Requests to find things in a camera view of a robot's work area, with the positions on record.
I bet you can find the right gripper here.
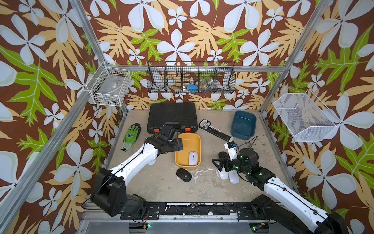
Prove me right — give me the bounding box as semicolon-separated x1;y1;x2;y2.
211;153;250;176

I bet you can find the white mouse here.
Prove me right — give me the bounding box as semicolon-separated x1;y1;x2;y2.
148;159;157;165
228;170;240;184
189;151;198;166
216;169;229;180

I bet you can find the yellow plastic tray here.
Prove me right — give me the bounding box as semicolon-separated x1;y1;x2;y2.
175;133;202;169

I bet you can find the black bit holder strip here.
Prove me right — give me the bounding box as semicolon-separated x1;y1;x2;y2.
199;119;233;142

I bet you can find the black mouse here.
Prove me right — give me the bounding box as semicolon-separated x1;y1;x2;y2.
176;168;192;182

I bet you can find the teal plastic tray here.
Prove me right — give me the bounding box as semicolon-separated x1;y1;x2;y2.
231;111;257;140

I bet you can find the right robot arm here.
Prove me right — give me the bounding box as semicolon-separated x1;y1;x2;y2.
212;148;349;234

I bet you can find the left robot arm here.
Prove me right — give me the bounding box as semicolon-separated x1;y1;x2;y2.
89;124;183;217

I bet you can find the black tool case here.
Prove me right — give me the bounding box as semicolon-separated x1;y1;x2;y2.
147;102;198;134

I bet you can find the green work glove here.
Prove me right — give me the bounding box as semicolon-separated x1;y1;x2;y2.
121;123;141;152

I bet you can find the blue object in basket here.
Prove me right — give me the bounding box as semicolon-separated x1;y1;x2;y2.
187;84;199;93

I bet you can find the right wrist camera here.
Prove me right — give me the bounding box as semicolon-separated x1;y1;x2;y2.
224;141;238;161

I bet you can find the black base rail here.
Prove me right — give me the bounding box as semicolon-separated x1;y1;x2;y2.
120;202;269;221

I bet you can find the black wire basket back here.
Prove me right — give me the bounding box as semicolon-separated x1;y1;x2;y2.
145;61;236;94

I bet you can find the white wire basket left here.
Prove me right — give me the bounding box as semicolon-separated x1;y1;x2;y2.
89;66;131;107

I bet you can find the white wire basket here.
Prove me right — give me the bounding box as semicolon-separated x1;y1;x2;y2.
89;66;131;107
273;89;341;142

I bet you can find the white wire basket right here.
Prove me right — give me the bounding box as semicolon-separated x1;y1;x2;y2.
273;89;341;142

